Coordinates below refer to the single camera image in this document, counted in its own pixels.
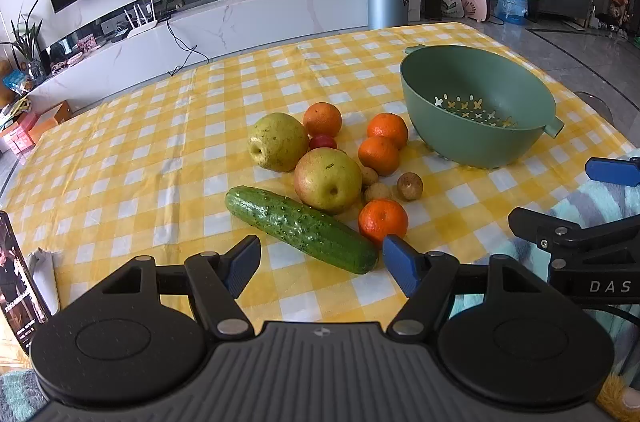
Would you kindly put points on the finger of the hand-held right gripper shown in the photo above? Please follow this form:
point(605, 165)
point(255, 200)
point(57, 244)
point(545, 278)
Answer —
point(545, 224)
point(612, 170)

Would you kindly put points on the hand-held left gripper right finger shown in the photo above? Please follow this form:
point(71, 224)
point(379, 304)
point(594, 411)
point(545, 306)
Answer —
point(400, 262)

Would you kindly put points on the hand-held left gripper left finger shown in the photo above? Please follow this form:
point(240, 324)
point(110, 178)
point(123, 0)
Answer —
point(245, 259)

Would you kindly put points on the orange mandarin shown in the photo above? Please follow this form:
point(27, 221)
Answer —
point(378, 157)
point(387, 130)
point(322, 119)
point(383, 219)

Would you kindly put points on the green cucumber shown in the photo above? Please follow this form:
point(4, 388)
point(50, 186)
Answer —
point(300, 227)

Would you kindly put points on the green colander bowl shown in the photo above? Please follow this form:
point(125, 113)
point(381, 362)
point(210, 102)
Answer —
point(480, 142)

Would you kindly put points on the reddish yellow pear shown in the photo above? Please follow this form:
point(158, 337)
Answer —
point(327, 179)

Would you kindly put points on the yellow-green pear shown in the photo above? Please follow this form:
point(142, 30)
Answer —
point(277, 142)

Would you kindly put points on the red cherry tomato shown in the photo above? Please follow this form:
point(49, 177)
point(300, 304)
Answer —
point(322, 143)

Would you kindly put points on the teal printed blanket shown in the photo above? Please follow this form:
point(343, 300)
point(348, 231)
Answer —
point(600, 202)

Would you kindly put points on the clear plastic chair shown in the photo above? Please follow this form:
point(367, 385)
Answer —
point(595, 102)

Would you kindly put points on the yellow checkered tablecloth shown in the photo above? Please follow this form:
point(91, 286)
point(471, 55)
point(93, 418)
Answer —
point(150, 152)

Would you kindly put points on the white tissue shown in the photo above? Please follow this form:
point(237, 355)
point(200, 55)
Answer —
point(44, 274)

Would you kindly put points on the pink space heater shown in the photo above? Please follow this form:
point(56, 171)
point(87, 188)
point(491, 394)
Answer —
point(477, 6)

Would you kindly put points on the smartphone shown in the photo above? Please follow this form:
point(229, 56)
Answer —
point(15, 282)

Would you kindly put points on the white plastic bag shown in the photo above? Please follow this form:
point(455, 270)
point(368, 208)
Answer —
point(451, 5)

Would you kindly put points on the orange cardboard box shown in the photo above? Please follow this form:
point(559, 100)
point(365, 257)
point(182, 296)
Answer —
point(52, 120)

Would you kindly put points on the white marble television console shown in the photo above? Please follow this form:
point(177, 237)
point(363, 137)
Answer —
point(250, 17)

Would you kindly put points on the white router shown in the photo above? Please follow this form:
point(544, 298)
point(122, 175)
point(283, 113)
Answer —
point(145, 30)

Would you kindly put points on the blue snack bag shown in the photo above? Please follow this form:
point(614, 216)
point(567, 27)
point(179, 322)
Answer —
point(15, 80)

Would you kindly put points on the green plant in glass vase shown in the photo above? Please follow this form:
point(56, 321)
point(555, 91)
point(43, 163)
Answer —
point(27, 42)

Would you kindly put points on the pink photo frame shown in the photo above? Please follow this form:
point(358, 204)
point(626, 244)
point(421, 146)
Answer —
point(85, 44)

